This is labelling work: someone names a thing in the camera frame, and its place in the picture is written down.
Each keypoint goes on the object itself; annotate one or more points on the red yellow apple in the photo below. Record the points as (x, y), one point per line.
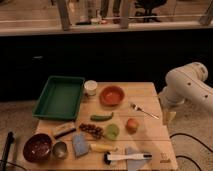
(132, 125)

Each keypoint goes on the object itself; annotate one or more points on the yellow banana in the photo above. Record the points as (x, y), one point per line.
(102, 147)

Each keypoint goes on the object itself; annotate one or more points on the green chili pepper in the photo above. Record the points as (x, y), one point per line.
(101, 117)

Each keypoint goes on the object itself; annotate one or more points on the orange bowl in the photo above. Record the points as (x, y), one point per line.
(111, 96)

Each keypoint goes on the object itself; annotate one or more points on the dark red bowl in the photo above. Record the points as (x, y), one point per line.
(38, 148)

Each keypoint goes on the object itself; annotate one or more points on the white paper cup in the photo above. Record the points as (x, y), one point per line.
(90, 87)

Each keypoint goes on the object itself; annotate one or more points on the green plastic tray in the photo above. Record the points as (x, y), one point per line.
(60, 98)

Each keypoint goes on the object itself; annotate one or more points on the black pole stand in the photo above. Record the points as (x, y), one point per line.
(6, 150)

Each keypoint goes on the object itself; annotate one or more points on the small metal cup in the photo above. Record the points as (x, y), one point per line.
(60, 150)

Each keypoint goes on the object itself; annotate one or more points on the bunch of dark grapes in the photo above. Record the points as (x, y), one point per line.
(95, 131)

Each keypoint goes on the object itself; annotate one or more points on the green plastic cup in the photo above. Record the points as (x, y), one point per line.
(111, 132)

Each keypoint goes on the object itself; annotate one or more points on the wooden block eraser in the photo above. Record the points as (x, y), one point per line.
(63, 129)

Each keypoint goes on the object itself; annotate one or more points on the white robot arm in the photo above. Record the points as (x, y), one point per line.
(187, 83)

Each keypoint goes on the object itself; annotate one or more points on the grey blue cloth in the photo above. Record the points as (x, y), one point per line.
(136, 165)

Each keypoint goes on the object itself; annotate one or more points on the black office chair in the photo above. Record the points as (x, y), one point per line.
(145, 7)

